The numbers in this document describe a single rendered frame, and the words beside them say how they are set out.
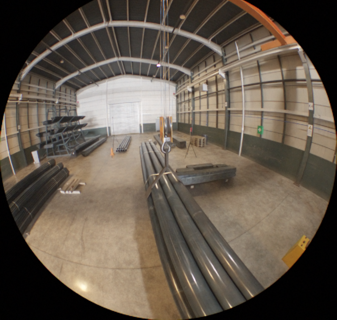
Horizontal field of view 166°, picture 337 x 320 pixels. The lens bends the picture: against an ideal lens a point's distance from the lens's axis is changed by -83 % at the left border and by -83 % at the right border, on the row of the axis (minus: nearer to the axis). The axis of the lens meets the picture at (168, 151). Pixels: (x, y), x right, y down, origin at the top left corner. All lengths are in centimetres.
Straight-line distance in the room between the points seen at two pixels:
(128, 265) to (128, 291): 55
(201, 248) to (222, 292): 40
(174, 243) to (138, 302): 164
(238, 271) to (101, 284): 217
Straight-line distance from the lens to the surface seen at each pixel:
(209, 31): 992
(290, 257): 309
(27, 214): 463
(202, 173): 407
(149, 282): 238
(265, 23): 559
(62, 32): 1104
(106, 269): 264
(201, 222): 115
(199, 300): 90
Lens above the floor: 233
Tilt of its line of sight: 17 degrees down
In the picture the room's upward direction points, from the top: 1 degrees counter-clockwise
